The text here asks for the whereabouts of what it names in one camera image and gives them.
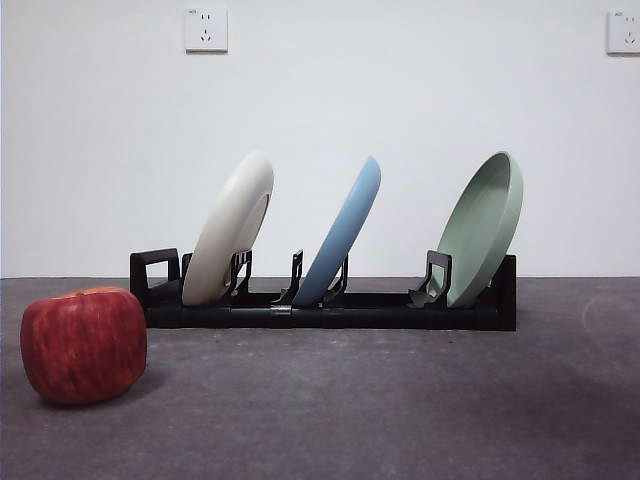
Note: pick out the cream yellow plate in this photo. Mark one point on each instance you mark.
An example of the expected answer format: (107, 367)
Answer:
(225, 235)

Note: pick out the red apple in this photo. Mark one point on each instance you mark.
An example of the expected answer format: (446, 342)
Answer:
(82, 350)

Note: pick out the blue plate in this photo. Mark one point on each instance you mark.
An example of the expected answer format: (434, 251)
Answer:
(345, 225)

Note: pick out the black plate rack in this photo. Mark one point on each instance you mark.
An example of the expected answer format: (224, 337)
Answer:
(380, 315)

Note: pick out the green plate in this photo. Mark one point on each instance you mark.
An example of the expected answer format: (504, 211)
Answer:
(480, 235)

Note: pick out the white wall socket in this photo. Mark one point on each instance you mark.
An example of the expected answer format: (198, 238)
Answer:
(206, 29)
(625, 32)

